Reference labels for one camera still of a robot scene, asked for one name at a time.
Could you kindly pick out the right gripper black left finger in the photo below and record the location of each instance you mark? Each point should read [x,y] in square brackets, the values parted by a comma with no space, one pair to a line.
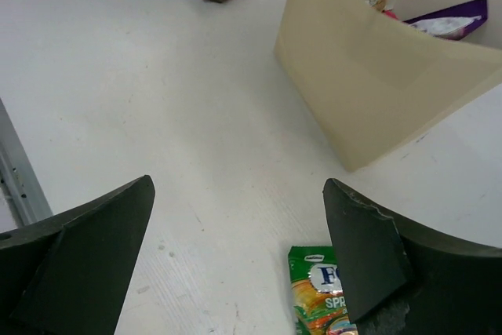
[70,273]

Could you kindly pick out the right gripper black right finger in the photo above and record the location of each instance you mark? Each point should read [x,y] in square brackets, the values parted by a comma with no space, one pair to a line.
[401,277]

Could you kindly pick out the purple snack pouch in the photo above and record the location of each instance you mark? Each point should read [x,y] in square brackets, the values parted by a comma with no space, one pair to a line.
[454,22]

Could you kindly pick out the red snack packet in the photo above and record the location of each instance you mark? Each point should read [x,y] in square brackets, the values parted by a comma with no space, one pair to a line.
[390,14]

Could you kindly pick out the green yellow Fox's candy bag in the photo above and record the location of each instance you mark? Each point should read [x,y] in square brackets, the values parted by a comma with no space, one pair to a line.
[318,298]

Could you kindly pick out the beige paper bag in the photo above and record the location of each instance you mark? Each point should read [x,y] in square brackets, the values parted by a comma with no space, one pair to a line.
[374,83]

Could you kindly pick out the aluminium table front rail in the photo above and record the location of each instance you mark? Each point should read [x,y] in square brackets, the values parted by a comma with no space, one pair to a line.
[23,201]

